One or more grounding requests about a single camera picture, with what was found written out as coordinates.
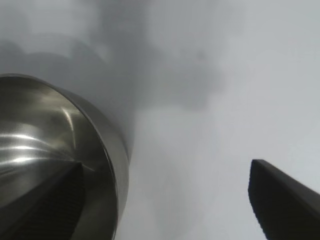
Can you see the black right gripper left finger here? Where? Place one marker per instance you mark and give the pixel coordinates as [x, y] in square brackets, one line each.
[50, 207]

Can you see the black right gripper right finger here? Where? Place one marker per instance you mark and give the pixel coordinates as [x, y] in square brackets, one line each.
[282, 200]

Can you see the stainless steel mixing bowl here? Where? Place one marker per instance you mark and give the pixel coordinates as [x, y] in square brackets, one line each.
[50, 120]

